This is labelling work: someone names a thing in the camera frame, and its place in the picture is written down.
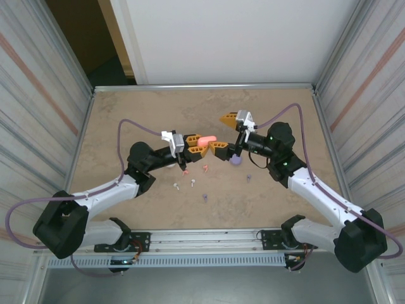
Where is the pink earbud charging case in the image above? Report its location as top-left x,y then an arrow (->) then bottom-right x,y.
196,135 -> 218,148

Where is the long aluminium table edge bar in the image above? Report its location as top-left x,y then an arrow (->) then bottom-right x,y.
93,82 -> 317,93

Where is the aluminium table side bar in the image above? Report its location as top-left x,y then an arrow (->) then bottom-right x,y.
61,90 -> 97,203
311,90 -> 358,225

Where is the small black controller board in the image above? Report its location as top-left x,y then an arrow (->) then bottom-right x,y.
283,253 -> 307,272
108,256 -> 140,274

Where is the grey metal shelf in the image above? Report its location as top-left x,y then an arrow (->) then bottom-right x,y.
37,267 -> 380,304

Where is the thin black right gripper cable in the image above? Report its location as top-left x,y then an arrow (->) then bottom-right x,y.
248,151 -> 270,169

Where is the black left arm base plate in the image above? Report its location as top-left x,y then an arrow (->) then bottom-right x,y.
94,231 -> 151,253

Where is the aluminium mounting rail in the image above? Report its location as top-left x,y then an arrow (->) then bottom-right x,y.
33,228 -> 336,254

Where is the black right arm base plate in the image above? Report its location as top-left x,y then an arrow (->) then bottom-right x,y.
261,230 -> 317,251

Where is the corrugated translucent wall panel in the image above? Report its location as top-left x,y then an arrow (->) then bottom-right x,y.
316,0 -> 405,304
0,0 -> 95,304

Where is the grey slotted cable duct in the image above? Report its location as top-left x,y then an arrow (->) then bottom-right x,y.
46,254 -> 287,269

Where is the white door frame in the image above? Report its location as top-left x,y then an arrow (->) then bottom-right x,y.
97,0 -> 149,86

